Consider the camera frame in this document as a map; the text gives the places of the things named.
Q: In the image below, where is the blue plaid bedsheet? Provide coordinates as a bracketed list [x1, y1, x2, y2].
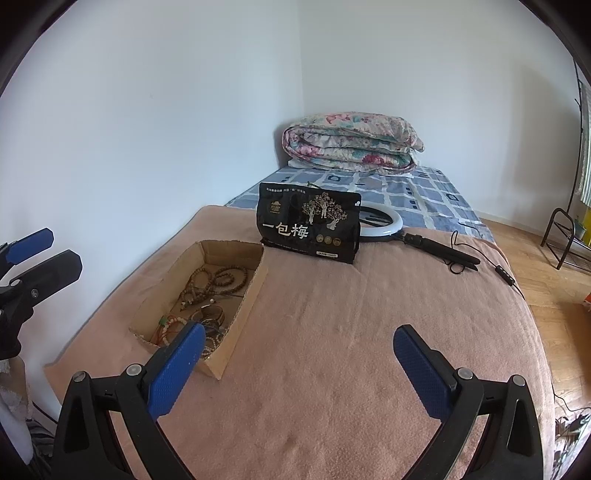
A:
[224, 165, 496, 243]

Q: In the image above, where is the white ring light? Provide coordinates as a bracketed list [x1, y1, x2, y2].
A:
[358, 203, 406, 244]

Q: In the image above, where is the pearl bracelet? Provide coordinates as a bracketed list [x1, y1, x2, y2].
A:
[201, 335, 225, 361]

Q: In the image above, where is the pink blanket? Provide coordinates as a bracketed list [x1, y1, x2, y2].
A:
[44, 205, 561, 480]

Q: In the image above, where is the cardboard box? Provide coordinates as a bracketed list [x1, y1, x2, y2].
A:
[128, 239, 269, 381]

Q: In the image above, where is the folded floral quilt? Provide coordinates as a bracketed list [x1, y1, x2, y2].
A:
[281, 112, 424, 174]

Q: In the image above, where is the floral cloth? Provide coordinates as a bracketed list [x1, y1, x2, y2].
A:
[551, 411, 591, 467]

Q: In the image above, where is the white cloth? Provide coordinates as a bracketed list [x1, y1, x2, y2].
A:
[0, 357, 35, 462]

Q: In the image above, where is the black metal garment rack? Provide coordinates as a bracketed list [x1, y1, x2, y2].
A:
[540, 58, 591, 271]

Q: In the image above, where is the black snack bag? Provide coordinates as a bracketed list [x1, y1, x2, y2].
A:
[256, 181, 362, 265]

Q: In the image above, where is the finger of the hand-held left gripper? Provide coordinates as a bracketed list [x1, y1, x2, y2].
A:
[6, 227, 55, 267]
[8, 249, 84, 308]

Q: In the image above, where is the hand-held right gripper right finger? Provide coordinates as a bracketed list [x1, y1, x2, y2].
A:
[392, 324, 546, 480]

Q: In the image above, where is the wooden bead necklace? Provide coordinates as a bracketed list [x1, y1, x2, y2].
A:
[178, 267, 250, 311]

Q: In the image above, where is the black ring light stand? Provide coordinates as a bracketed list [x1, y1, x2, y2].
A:
[402, 233, 482, 272]

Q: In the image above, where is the green striped cloth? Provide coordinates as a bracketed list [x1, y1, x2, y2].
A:
[577, 92, 591, 206]

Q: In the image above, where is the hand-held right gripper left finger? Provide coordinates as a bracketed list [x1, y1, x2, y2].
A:
[54, 322, 207, 480]

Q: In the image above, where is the black bangle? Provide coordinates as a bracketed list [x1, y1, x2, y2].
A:
[189, 307, 227, 326]

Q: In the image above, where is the black cable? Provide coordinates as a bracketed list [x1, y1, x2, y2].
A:
[450, 222, 527, 301]

